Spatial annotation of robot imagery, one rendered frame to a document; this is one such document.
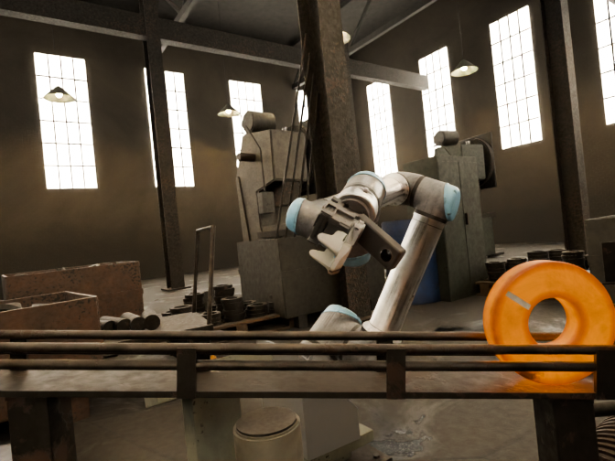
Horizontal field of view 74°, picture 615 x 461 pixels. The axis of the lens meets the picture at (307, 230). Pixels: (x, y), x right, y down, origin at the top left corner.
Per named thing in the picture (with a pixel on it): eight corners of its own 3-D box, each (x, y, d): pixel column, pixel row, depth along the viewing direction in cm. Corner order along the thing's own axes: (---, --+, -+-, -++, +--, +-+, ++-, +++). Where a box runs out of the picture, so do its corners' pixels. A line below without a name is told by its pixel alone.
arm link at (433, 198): (354, 358, 162) (428, 178, 152) (393, 382, 153) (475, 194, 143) (337, 366, 148) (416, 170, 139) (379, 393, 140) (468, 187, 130)
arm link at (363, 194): (366, 232, 89) (387, 196, 84) (361, 242, 84) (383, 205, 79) (329, 212, 89) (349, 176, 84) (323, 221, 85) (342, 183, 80)
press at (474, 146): (426, 260, 884) (413, 134, 885) (466, 253, 933) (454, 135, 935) (477, 262, 760) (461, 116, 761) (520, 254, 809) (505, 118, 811)
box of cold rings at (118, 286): (124, 328, 447) (117, 261, 448) (147, 339, 382) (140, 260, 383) (7, 353, 384) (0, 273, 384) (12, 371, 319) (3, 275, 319)
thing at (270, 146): (231, 294, 653) (214, 116, 654) (292, 282, 732) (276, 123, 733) (286, 299, 543) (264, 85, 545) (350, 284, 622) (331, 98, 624)
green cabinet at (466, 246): (415, 298, 453) (402, 164, 454) (454, 288, 493) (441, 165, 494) (453, 302, 414) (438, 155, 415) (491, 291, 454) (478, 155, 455)
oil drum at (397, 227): (456, 296, 440) (447, 214, 440) (419, 307, 406) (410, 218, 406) (413, 294, 488) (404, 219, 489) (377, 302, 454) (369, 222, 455)
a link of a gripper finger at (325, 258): (297, 271, 66) (314, 245, 74) (329, 289, 66) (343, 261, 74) (304, 256, 65) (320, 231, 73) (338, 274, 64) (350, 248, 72)
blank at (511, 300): (576, 412, 50) (558, 400, 54) (643, 304, 50) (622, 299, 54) (468, 343, 50) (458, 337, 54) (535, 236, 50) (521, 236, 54)
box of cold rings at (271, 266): (335, 299, 503) (328, 229, 503) (389, 306, 425) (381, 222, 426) (242, 319, 436) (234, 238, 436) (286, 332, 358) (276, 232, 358)
